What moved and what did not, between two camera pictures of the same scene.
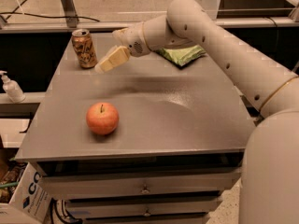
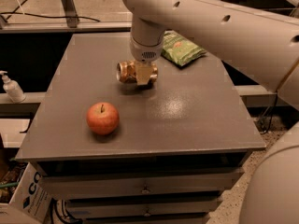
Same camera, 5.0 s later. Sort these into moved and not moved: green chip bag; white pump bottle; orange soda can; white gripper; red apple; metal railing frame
Moved: orange soda can; white gripper
Not moved: red apple; metal railing frame; green chip bag; white pump bottle
